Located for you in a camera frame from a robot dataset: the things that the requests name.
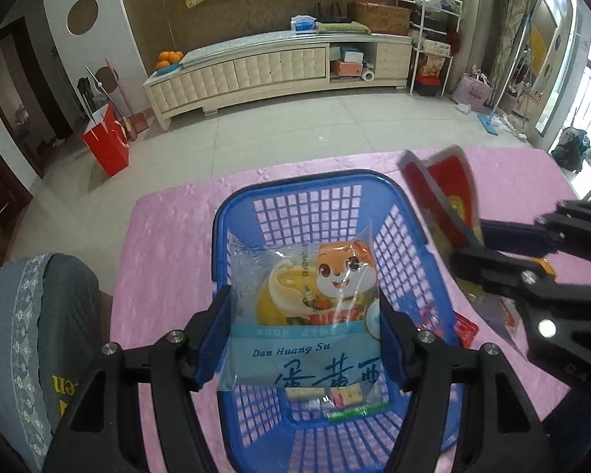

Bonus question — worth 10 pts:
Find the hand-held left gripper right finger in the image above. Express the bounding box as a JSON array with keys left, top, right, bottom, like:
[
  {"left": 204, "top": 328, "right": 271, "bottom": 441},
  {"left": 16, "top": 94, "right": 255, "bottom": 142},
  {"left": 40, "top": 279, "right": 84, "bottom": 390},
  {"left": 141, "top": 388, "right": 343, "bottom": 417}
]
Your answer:
[{"left": 377, "top": 300, "right": 567, "bottom": 473}]

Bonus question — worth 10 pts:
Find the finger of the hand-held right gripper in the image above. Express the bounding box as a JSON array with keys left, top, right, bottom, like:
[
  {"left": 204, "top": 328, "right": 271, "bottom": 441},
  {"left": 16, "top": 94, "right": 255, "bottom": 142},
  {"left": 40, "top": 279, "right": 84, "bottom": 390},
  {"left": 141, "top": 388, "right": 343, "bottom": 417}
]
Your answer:
[
  {"left": 478, "top": 199, "right": 591, "bottom": 267},
  {"left": 448, "top": 246, "right": 557, "bottom": 301}
]

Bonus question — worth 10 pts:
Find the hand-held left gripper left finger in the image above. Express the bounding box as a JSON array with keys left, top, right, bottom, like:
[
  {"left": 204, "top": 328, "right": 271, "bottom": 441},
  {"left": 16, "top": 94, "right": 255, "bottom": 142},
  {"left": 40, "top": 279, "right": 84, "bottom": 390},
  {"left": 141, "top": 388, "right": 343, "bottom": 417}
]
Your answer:
[{"left": 42, "top": 286, "right": 234, "bottom": 473}]

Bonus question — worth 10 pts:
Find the red clear-window snack packet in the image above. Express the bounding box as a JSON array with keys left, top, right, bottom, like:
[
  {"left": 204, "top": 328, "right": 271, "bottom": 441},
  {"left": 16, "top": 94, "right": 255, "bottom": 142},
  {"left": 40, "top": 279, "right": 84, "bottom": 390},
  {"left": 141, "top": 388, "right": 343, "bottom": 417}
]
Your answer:
[{"left": 424, "top": 305, "right": 478, "bottom": 348}]

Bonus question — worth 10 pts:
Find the green-edged cracker packet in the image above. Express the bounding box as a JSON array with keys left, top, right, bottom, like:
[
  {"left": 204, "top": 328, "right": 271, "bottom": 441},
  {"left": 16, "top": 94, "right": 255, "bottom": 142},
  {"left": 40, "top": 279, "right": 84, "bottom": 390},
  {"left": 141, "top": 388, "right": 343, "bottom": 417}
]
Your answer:
[{"left": 286, "top": 387, "right": 390, "bottom": 422}]

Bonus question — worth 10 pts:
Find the red and yellow snack packet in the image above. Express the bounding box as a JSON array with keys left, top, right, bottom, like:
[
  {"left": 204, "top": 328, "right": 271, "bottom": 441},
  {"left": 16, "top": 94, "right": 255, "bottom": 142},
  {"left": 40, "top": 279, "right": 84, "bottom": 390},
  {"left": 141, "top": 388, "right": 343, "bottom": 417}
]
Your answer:
[{"left": 399, "top": 145, "right": 483, "bottom": 250}]

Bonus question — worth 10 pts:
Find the light blue cartoon pastry packet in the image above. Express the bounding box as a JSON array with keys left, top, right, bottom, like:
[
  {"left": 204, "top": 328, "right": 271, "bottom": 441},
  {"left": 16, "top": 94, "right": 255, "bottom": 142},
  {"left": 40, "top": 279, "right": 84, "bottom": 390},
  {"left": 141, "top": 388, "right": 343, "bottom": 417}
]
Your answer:
[{"left": 217, "top": 224, "right": 390, "bottom": 407}]

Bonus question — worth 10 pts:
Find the blue plastic basket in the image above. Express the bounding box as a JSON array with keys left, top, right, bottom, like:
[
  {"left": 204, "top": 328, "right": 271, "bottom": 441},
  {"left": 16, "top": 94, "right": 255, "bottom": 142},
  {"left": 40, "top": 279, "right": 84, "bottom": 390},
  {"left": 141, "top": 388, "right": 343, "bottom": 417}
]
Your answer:
[{"left": 212, "top": 169, "right": 466, "bottom": 473}]

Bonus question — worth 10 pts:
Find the pink quilted tablecloth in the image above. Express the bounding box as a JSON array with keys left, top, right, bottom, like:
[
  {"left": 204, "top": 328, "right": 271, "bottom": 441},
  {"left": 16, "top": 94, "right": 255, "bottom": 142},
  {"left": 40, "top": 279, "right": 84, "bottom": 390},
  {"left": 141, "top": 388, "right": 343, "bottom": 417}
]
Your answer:
[{"left": 109, "top": 147, "right": 591, "bottom": 473}]

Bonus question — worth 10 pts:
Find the blue flat mop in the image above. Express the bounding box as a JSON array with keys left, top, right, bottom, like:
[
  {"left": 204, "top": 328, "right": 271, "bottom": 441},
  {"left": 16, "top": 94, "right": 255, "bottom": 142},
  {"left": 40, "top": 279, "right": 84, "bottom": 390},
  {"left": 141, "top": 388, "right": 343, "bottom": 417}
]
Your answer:
[{"left": 477, "top": 10, "right": 533, "bottom": 138}]

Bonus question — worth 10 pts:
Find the dark grey bag yellow print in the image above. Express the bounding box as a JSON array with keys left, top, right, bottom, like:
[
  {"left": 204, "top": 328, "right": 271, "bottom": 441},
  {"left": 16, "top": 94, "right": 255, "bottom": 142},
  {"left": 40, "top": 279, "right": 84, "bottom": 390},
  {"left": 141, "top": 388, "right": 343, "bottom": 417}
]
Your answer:
[{"left": 30, "top": 253, "right": 102, "bottom": 434}]

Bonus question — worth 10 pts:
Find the pink shopping bag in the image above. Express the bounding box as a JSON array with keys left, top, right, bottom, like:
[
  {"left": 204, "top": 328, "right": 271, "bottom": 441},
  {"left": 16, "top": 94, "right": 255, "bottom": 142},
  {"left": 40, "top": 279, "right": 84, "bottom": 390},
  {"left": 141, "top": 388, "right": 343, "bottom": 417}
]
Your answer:
[{"left": 452, "top": 66, "right": 493, "bottom": 113}]

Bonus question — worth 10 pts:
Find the black storage bin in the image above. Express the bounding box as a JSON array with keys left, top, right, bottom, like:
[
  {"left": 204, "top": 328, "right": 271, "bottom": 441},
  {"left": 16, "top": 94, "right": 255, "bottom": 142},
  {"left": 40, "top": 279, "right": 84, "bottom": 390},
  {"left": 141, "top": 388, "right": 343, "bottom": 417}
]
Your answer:
[{"left": 416, "top": 75, "right": 446, "bottom": 97}]

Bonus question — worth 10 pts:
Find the orange printed bag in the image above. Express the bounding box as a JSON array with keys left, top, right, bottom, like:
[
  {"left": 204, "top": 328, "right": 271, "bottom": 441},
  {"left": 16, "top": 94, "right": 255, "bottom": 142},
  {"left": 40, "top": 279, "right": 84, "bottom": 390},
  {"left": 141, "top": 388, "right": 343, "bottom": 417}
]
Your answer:
[{"left": 421, "top": 54, "right": 449, "bottom": 77}]

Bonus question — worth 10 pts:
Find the white metal rack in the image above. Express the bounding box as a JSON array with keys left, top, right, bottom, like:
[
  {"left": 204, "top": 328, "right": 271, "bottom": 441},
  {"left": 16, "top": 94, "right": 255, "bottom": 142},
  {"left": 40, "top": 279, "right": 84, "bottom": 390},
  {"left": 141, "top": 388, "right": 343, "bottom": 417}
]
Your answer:
[{"left": 396, "top": 0, "right": 461, "bottom": 97}]

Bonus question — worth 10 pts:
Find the grey lace-trimmed cloth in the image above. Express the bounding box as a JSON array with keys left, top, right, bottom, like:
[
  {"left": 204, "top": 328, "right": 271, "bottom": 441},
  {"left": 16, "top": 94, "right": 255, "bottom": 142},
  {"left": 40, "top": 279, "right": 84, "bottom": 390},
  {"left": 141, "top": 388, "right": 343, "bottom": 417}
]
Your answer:
[{"left": 0, "top": 253, "right": 60, "bottom": 459}]

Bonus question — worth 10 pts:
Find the arched floor mirror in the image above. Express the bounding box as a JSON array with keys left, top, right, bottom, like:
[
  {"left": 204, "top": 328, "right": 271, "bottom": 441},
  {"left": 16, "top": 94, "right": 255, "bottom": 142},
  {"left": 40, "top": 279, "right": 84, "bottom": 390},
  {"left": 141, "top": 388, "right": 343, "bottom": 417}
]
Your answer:
[{"left": 509, "top": 0, "right": 579, "bottom": 139}]

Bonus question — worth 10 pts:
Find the red paper bag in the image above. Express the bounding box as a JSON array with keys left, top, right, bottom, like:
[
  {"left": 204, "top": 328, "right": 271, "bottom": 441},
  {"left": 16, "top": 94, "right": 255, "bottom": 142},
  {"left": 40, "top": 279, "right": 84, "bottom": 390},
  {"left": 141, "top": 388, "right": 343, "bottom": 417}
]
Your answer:
[{"left": 82, "top": 105, "right": 130, "bottom": 178}]

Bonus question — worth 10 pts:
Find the patterned beige curtain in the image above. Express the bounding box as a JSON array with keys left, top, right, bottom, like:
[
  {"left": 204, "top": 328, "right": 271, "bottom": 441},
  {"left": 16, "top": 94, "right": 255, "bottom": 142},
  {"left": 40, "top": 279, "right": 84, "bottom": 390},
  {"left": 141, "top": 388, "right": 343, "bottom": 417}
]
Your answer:
[{"left": 492, "top": 0, "right": 537, "bottom": 109}]

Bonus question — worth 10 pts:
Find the red dustpan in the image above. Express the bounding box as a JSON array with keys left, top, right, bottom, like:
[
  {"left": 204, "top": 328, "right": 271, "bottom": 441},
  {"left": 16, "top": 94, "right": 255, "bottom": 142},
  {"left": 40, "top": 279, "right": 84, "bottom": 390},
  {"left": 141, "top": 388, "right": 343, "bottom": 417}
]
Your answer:
[{"left": 123, "top": 111, "right": 151, "bottom": 141}]

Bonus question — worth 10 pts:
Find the brown cardboard box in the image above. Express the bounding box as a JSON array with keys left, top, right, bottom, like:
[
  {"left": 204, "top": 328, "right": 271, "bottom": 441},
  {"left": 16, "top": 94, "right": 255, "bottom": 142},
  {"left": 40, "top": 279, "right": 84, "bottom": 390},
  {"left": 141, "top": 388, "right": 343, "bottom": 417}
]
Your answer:
[{"left": 355, "top": 1, "right": 412, "bottom": 36}]

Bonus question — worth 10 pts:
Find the green folded cloth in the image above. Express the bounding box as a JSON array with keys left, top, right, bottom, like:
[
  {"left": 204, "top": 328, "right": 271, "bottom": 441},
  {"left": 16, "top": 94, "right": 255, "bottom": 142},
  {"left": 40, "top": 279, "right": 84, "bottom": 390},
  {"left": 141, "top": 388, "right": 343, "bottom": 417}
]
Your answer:
[{"left": 315, "top": 20, "right": 372, "bottom": 36}]

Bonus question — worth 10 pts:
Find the cream television cabinet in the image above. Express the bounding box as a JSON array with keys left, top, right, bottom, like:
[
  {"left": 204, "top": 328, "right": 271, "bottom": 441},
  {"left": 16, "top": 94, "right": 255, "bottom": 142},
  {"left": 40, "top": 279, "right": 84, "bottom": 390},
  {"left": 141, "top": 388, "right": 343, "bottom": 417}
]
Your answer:
[{"left": 144, "top": 30, "right": 414, "bottom": 131}]

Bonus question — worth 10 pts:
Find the black folded stand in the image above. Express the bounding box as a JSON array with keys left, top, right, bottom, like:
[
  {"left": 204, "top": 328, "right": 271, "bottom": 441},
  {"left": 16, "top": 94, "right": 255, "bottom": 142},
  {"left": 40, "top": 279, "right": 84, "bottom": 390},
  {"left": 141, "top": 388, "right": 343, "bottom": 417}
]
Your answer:
[{"left": 77, "top": 76, "right": 95, "bottom": 112}]

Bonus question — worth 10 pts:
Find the pile of oranges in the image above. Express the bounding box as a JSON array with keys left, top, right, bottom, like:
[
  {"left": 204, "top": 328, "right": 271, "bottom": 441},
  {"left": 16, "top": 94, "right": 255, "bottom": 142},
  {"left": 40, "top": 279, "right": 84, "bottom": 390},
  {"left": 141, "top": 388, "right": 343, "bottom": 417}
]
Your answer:
[{"left": 156, "top": 50, "right": 184, "bottom": 70}]

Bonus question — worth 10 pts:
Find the black router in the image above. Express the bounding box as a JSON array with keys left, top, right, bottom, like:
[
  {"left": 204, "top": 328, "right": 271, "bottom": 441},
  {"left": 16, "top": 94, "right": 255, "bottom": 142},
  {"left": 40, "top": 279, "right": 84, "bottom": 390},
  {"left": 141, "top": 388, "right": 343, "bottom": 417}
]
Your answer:
[{"left": 315, "top": 2, "right": 350, "bottom": 23}]

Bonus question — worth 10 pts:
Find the dark wooden door frame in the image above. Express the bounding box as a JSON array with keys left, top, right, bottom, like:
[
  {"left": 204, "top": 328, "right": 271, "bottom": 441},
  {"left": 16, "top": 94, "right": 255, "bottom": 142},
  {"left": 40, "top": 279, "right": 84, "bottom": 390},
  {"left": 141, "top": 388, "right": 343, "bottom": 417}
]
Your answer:
[{"left": 0, "top": 17, "right": 74, "bottom": 178}]

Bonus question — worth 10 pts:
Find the brown round wall disc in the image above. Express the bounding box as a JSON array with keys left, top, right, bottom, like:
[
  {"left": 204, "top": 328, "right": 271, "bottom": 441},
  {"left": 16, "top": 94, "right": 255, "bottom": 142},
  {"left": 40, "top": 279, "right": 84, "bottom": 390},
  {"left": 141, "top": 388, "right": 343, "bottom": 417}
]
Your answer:
[{"left": 66, "top": 0, "right": 99, "bottom": 36}]

